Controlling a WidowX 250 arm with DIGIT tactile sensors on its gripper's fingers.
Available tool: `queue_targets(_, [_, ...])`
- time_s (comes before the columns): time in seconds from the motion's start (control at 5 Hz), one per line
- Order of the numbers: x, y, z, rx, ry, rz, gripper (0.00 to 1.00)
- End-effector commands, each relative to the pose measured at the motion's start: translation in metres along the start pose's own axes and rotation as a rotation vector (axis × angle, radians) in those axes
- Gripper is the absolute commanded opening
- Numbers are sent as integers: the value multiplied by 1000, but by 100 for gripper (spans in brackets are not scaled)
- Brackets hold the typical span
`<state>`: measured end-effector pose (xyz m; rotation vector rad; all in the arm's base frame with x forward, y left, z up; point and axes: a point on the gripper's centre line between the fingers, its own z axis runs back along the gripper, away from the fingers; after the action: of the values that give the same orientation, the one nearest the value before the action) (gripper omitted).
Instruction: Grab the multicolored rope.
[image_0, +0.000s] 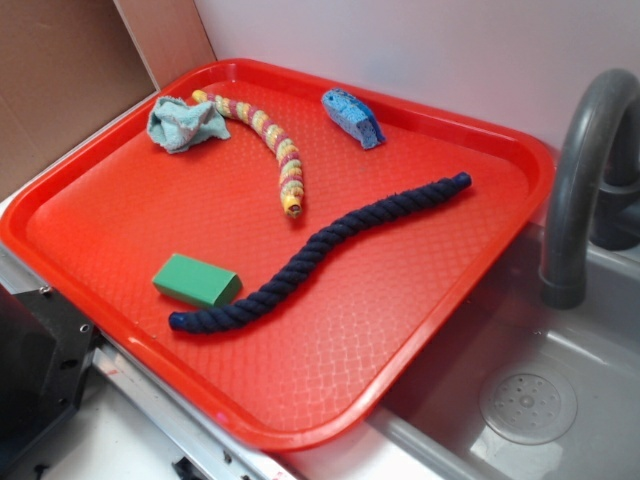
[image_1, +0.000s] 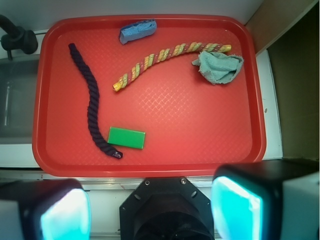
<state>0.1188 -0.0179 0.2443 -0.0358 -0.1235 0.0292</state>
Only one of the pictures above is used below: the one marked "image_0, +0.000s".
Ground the grey curved faucet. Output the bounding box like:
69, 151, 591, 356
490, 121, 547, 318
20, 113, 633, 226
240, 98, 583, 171
540, 69, 639, 309

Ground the multicolored yellow pink rope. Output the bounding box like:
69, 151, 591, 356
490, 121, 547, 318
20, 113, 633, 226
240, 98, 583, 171
191, 89, 307, 219

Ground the brown cardboard panel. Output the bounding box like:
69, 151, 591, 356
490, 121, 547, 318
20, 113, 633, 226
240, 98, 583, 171
1, 1, 215, 198

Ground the grey plastic sink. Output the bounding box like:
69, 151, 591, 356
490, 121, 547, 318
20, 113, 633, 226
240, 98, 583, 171
368, 223, 640, 480

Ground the blue sponge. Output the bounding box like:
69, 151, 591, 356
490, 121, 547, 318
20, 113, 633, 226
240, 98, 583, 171
321, 88, 386, 150

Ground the green rectangular block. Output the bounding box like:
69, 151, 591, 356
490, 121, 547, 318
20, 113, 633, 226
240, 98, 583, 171
152, 254, 243, 308

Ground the dark blue rope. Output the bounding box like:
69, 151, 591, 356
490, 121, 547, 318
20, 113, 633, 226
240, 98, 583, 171
168, 171, 474, 336

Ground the red plastic tray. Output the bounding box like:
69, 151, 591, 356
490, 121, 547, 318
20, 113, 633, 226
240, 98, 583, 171
1, 59, 555, 452

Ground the light blue crumpled cloth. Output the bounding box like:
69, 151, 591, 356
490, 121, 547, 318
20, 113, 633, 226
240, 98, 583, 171
147, 96, 231, 154

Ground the black metal bracket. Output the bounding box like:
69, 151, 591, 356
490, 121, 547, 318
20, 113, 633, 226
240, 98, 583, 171
1, 288, 96, 470

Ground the sink drain strainer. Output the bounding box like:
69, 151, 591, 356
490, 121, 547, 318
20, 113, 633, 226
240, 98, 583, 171
479, 365, 578, 445

